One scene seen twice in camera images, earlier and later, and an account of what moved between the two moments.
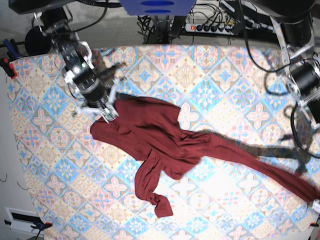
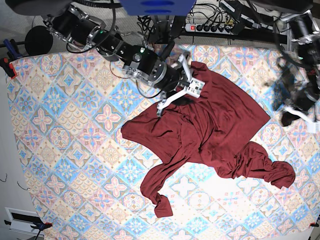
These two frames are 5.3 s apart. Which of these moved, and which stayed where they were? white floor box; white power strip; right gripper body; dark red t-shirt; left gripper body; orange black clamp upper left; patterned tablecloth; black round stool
Moved: dark red t-shirt; right gripper body; left gripper body
Stayed: white power strip; black round stool; patterned tablecloth; white floor box; orange black clamp upper left
